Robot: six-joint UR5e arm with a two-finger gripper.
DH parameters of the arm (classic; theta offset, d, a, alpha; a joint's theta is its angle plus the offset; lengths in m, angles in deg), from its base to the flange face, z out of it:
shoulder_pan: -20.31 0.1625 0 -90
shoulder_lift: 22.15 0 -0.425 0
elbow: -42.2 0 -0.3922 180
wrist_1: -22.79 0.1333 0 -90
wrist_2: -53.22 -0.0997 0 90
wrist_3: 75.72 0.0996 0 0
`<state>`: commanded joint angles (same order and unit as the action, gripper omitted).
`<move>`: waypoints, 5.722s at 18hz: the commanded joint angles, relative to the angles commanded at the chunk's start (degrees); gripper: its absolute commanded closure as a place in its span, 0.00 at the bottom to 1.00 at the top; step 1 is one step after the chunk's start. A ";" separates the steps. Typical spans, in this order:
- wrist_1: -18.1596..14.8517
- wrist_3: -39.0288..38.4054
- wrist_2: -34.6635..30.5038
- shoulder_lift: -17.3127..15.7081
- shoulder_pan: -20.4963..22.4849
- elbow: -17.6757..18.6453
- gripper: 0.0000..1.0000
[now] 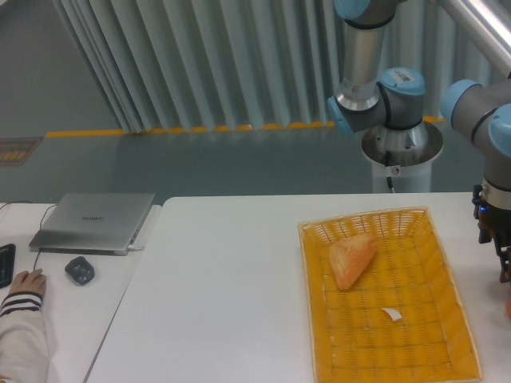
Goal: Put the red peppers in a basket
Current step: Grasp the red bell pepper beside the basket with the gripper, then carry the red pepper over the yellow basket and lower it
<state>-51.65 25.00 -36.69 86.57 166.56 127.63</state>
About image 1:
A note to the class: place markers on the red pepper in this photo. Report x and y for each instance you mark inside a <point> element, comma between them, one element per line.
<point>508,308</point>

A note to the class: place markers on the silver laptop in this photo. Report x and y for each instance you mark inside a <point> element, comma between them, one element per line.
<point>93,223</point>

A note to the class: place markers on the white paper label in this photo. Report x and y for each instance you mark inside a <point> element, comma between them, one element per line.
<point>392,313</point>

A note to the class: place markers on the white striped sleeve forearm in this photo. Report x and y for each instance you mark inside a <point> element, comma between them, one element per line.
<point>24,347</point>

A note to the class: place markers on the black keyboard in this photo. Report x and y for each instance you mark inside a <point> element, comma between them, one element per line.
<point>7,261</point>

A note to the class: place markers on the corrugated grey curtain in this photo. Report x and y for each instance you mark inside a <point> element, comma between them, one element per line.
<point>210,64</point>

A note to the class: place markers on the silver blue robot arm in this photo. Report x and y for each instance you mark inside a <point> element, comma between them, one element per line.
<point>367,98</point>

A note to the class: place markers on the person's hand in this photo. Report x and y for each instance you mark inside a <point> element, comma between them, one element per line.
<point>33,282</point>

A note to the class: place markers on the yellow wicker basket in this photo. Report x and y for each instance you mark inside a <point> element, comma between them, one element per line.
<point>352,338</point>

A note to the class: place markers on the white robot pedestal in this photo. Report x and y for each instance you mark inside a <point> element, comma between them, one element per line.
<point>401,161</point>

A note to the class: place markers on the triangular bread piece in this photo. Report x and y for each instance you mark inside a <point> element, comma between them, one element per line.
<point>349,257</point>

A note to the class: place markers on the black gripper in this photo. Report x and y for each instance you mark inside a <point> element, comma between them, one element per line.
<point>494,226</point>

